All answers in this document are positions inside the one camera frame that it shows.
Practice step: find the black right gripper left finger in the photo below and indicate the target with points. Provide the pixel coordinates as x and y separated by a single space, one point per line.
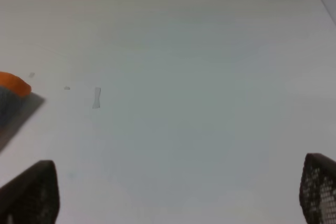
32 196

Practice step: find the small clear tape strip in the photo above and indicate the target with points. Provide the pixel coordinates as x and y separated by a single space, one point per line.
96 102

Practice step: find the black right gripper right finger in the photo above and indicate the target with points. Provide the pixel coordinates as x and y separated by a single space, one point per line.
317 189

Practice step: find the grey towel with orange dots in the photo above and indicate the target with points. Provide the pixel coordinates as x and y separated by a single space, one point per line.
18 104

